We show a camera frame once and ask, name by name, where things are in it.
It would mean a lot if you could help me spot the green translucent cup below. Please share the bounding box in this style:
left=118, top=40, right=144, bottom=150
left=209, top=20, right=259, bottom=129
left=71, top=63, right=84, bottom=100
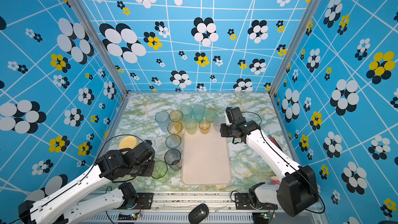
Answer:
left=151, top=160, right=168, bottom=179

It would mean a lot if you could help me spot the small amber cup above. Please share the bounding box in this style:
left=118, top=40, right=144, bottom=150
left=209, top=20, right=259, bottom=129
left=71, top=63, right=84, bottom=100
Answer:
left=199, top=119, right=211, bottom=135

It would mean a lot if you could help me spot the dark smoky cup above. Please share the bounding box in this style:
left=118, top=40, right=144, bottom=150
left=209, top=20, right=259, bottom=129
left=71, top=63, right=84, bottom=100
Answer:
left=164, top=149, right=182, bottom=171

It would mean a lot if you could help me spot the pale green tall cup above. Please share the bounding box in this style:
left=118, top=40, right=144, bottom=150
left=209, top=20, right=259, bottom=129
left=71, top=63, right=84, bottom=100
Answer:
left=184, top=118, right=198, bottom=135

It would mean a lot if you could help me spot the blue-grey translucent cup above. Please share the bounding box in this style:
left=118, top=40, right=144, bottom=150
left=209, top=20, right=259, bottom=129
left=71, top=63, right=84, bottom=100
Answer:
left=155, top=111, right=171, bottom=133

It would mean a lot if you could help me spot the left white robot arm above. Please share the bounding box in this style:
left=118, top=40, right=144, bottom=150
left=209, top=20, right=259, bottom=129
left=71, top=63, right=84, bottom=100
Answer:
left=18, top=140, right=155, bottom=224

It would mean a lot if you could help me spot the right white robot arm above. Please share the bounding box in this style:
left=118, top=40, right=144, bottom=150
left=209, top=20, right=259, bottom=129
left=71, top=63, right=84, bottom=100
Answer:
left=220, top=121, right=320, bottom=217

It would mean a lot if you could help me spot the beige plastic tray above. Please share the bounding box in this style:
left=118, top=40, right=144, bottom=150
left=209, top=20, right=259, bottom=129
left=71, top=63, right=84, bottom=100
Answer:
left=181, top=127, right=232, bottom=186

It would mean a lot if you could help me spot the light green cup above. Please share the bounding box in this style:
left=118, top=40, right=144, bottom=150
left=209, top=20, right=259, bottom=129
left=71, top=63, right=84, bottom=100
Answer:
left=205, top=108, right=216, bottom=123

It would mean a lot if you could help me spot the teal cup right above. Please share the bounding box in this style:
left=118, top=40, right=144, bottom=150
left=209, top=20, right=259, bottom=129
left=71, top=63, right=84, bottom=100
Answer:
left=192, top=105, right=205, bottom=123

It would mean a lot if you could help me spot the teal cup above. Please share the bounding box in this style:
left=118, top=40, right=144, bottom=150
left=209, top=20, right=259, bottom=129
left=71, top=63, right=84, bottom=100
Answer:
left=192, top=105, right=205, bottom=123
left=180, top=105, right=193, bottom=122

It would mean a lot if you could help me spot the red black utility knife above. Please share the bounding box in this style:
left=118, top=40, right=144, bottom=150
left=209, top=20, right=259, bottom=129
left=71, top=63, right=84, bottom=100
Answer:
left=269, top=136, right=282, bottom=150

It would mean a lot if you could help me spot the grey-blue clear cup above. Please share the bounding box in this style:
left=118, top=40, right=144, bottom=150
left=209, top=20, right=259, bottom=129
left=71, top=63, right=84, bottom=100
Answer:
left=165, top=134, right=182, bottom=150

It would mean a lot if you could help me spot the teal cup left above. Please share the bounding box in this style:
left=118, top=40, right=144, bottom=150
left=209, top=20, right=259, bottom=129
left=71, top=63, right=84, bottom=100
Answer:
left=180, top=105, right=193, bottom=122

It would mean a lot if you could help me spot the amber cup front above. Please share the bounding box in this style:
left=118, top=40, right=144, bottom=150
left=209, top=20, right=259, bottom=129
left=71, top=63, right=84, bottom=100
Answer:
left=167, top=121, right=183, bottom=138

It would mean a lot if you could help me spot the amber cup back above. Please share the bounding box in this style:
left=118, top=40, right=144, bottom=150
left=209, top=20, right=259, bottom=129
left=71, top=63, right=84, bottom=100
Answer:
left=169, top=110, right=183, bottom=124

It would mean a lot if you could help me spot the pink plush doll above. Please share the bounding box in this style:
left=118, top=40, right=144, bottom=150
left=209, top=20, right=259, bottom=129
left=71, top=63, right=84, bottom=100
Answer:
left=271, top=176, right=279, bottom=183

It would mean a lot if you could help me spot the black computer mouse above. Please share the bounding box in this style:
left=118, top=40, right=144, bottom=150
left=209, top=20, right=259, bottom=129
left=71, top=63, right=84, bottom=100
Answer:
left=188, top=203, right=209, bottom=224

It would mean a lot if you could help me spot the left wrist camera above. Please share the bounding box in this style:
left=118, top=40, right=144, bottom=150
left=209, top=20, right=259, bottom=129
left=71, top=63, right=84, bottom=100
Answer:
left=132, top=140, right=155, bottom=163

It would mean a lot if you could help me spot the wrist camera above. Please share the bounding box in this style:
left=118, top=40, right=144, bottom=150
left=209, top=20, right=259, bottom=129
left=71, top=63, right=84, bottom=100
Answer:
left=226, top=107, right=246, bottom=125
left=132, top=140, right=155, bottom=163

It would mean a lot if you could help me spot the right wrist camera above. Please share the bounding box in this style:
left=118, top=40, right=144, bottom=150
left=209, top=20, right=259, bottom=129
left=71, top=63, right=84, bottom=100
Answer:
left=226, top=107, right=246, bottom=125

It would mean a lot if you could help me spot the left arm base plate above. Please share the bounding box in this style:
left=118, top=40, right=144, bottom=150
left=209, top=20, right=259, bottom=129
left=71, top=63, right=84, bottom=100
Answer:
left=117, top=192, right=154, bottom=210

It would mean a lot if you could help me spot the aluminium front frame rail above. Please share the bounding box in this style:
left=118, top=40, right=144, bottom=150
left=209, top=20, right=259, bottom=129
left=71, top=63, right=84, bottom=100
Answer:
left=77, top=191, right=327, bottom=224

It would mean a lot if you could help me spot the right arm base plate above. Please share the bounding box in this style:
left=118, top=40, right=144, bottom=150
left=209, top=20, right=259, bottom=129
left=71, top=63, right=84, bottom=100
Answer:
left=232, top=192, right=278, bottom=211

